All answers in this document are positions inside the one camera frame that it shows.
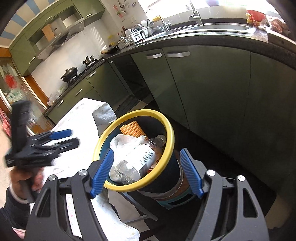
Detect round stool under bin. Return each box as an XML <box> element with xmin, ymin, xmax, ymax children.
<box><xmin>138</xmin><ymin>150</ymin><xmax>200</xmax><ymax>210</ymax></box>

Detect tall chrome faucet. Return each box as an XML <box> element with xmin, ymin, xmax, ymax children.
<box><xmin>189</xmin><ymin>1</ymin><xmax>203</xmax><ymax>26</ymax></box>

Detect green lower cabinets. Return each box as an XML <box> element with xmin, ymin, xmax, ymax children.
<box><xmin>43</xmin><ymin>45</ymin><xmax>296</xmax><ymax>209</ymax></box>

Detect green upper cabinets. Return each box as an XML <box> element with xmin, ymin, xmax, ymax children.
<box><xmin>9</xmin><ymin>0</ymin><xmax>105</xmax><ymax>76</ymax></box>

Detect red container on counter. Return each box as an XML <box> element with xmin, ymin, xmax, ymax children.
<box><xmin>245</xmin><ymin>9</ymin><xmax>266</xmax><ymax>27</ymax></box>

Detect steel range hood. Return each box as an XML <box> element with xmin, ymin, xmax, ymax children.
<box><xmin>35</xmin><ymin>18</ymin><xmax>84</xmax><ymax>60</ymax></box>

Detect white dish rack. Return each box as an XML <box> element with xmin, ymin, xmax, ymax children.
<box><xmin>117</xmin><ymin>20</ymin><xmax>154</xmax><ymax>49</ymax></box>

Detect small chrome faucet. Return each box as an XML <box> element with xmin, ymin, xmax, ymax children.
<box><xmin>149</xmin><ymin>15</ymin><xmax>171</xmax><ymax>32</ymax></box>

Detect green cabinets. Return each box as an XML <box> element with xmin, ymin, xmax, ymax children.
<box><xmin>9</xmin><ymin>0</ymin><xmax>105</xmax><ymax>76</ymax></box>
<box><xmin>43</xmin><ymin>45</ymin><xmax>296</xmax><ymax>209</ymax></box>

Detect black wok with lid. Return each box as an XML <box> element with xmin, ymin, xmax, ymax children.
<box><xmin>60</xmin><ymin>67</ymin><xmax>78</xmax><ymax>82</ymax></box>

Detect stainless steel sink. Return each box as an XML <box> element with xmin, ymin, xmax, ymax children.
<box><xmin>159</xmin><ymin>23</ymin><xmax>256</xmax><ymax>37</ymax></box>

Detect person's left hand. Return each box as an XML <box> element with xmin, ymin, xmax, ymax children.
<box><xmin>10</xmin><ymin>167</ymin><xmax>44</xmax><ymax>200</ymax></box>

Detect black frying pan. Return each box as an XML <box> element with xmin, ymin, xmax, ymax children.
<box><xmin>100</xmin><ymin>45</ymin><xmax>119</xmax><ymax>55</ymax></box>

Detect white paper towel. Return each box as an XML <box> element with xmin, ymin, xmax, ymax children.
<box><xmin>110</xmin><ymin>134</ymin><xmax>145</xmax><ymax>162</ymax></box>

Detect glass sliding door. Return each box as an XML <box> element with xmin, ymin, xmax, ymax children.
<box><xmin>1</xmin><ymin>57</ymin><xmax>54</xmax><ymax>134</ymax></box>

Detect small steel pot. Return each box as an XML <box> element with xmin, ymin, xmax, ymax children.
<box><xmin>82</xmin><ymin>55</ymin><xmax>97</xmax><ymax>68</ymax></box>

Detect clear plastic bottle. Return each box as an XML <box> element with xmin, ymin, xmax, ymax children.
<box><xmin>109</xmin><ymin>135</ymin><xmax>166</xmax><ymax>185</ymax></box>

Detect orange waffle snack wrapper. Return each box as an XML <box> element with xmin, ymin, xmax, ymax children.
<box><xmin>120</xmin><ymin>121</ymin><xmax>147</xmax><ymax>139</ymax></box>

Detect white floral tablecloth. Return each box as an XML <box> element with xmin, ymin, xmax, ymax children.
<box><xmin>25</xmin><ymin>98</ymin><xmax>140</xmax><ymax>240</ymax></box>

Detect pink jacket sleeve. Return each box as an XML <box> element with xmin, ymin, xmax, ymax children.
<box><xmin>13</xmin><ymin>227</ymin><xmax>26</xmax><ymax>240</ymax></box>

